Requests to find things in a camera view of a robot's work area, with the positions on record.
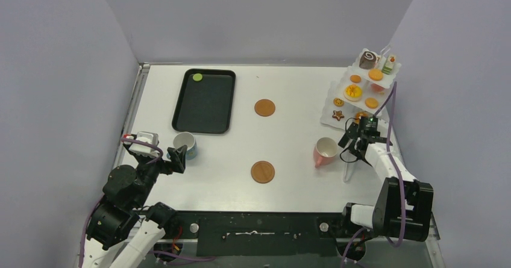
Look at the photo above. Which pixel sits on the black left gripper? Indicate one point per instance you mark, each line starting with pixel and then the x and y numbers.
pixel 178 162

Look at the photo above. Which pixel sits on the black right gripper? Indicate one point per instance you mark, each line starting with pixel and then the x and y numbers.
pixel 357 140

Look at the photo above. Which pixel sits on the brown star cookie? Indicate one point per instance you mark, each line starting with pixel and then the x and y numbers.
pixel 338 115

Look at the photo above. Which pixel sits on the metal serving tongs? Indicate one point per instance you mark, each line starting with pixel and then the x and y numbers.
pixel 351 164

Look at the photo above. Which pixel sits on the small patterned orange cookie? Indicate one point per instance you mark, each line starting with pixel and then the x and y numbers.
pixel 338 102

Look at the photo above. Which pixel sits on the plain orange round cookie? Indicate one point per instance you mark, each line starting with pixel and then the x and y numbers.
pixel 372 103

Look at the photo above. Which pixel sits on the yellow fruit tart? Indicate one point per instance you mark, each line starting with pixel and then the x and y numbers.
pixel 353 93

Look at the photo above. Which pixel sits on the pink strawberry cake slice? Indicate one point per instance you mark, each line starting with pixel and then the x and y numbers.
pixel 377 89

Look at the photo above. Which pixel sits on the small orange biscuit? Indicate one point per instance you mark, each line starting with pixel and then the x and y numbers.
pixel 355 79

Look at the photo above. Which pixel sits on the orange macaron sandwich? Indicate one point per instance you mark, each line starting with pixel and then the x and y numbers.
pixel 375 74

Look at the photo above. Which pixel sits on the green layered cake slice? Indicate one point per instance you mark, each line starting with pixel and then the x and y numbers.
pixel 389 64

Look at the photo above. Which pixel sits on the chocolate swirl roll cake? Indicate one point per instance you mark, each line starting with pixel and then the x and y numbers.
pixel 368 60

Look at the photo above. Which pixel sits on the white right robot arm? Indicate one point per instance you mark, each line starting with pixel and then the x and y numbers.
pixel 403 207

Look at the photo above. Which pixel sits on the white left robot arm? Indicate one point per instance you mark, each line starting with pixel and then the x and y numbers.
pixel 114 235

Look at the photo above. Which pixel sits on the blue patterned ceramic cup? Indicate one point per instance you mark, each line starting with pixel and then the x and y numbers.
pixel 186 139

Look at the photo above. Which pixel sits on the pink ceramic cup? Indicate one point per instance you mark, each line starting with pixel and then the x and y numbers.
pixel 324 151

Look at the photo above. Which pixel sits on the white three-tier dessert stand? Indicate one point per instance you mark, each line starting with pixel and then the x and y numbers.
pixel 351 108

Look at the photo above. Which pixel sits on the black serving tray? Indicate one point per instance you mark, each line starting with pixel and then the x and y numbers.
pixel 205 107

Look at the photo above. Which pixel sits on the green round macaron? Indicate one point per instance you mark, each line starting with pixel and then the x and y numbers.
pixel 197 77

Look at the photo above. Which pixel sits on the near round wooden coaster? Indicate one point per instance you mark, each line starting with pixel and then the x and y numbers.
pixel 262 172

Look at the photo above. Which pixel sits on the round wooden coaster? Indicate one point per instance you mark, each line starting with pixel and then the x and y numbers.
pixel 264 107
pixel 262 172

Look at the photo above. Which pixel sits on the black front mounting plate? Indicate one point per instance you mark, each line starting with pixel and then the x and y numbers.
pixel 230 233

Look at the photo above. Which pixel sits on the far round wooden coaster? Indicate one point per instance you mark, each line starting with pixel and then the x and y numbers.
pixel 264 107

